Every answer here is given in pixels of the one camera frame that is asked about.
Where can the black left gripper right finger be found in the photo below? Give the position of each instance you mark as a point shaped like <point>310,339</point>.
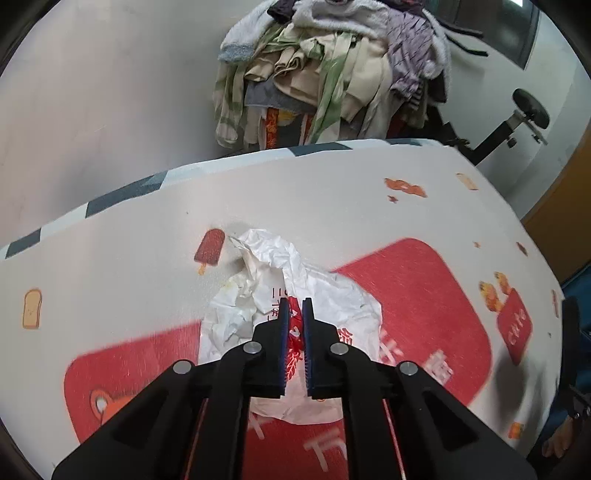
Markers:
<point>400,423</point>

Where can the exercise bike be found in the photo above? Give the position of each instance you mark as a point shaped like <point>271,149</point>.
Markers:
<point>491,44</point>

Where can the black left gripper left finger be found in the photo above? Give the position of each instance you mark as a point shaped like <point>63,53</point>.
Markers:
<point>189,422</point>

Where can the pile of clothes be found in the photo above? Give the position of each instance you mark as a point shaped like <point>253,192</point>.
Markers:
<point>309,72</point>

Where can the cartoon print bed sheet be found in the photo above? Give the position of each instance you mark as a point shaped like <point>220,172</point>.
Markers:
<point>408,249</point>

